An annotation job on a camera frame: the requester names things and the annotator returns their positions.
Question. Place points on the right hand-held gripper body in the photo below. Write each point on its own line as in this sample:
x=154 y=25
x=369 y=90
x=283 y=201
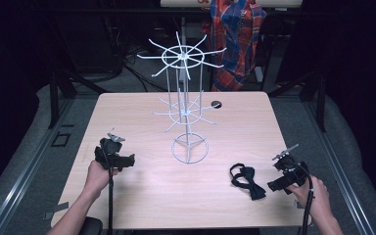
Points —
x=291 y=170

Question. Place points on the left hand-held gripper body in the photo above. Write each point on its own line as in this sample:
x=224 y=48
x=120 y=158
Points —
x=110 y=147

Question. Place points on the black bow tie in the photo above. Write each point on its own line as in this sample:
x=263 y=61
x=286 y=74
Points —
x=248 y=180

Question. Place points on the person's right hand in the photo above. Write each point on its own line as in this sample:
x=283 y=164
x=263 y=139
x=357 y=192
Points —
x=312 y=194

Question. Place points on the person's left hand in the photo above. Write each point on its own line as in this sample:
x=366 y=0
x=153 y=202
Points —
x=97 y=178

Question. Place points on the black chair seat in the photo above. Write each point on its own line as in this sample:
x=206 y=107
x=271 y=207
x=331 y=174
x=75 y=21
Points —
x=91 y=226

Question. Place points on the black metal stand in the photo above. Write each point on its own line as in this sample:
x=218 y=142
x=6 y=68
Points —
x=57 y=94
x=313 y=98

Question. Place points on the grey tape strip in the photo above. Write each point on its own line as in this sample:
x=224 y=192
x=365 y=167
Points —
x=57 y=210

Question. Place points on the round black table grommet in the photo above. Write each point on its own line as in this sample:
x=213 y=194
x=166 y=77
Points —
x=216 y=104

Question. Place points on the red blue plaid cloth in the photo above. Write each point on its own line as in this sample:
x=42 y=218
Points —
x=236 y=42

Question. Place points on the silver floor rail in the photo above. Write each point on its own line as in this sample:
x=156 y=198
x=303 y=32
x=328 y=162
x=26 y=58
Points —
x=23 y=182
x=339 y=169

